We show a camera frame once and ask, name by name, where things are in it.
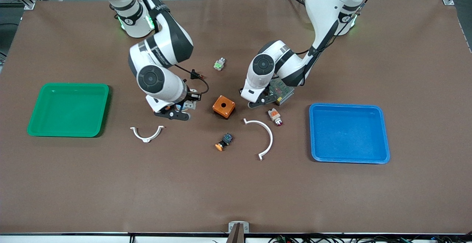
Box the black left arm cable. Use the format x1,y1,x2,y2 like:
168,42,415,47
293,0,376,88

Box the orange emergency stop button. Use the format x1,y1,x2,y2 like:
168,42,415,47
215,133,233,151

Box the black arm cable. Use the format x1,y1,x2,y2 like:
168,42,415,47
173,64,209,95
293,0,376,88

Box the small white pipe clamp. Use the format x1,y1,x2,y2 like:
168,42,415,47
130,126,165,143

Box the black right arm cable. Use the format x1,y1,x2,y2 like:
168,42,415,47
173,64,209,95

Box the green plastic tray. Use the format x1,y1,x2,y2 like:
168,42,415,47
27,83,110,138

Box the blue plastic tray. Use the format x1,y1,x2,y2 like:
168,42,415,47
309,103,391,164

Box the metal table edge bracket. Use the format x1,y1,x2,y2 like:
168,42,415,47
228,221,249,243

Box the metal mesh power supply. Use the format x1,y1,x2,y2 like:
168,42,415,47
268,78,295,105

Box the orange push button box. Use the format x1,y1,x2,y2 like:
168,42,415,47
212,95,236,119

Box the large white pipe clamp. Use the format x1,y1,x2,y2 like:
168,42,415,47
243,118,274,161

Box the brown table mat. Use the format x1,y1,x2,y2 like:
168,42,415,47
0,0,472,234

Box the orange white indicator light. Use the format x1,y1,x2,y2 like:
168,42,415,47
268,108,284,126

